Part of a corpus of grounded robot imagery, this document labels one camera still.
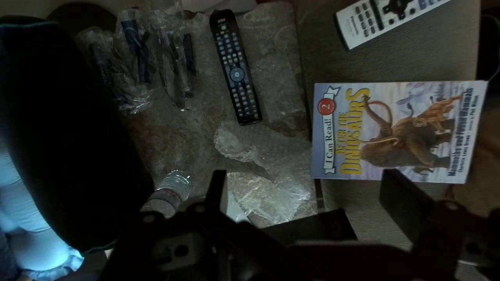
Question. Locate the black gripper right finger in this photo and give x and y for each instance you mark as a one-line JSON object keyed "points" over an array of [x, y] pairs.
{"points": [[403, 204]]}

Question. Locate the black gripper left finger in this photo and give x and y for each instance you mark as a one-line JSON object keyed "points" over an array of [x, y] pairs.
{"points": [[216, 190]]}

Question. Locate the black remote control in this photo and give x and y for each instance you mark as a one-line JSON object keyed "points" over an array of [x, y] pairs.
{"points": [[234, 68]]}

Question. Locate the white remote control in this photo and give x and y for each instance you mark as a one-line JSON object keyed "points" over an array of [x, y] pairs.
{"points": [[384, 18]]}

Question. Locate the clear plastic bottle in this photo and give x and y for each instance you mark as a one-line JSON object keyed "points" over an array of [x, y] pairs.
{"points": [[169, 193]]}

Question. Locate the clear bubble wrap sheet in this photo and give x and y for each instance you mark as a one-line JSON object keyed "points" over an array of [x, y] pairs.
{"points": [[259, 173]]}

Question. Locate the dinosaur picture book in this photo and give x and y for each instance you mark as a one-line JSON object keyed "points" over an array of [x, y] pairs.
{"points": [[395, 130]]}

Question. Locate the black lampshade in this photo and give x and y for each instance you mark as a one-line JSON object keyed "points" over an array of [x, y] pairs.
{"points": [[67, 146]]}

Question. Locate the clear bag with pens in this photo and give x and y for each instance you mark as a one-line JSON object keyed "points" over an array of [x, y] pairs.
{"points": [[134, 57]]}

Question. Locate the white lamp base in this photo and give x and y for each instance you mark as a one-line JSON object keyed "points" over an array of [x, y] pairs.
{"points": [[25, 224]]}

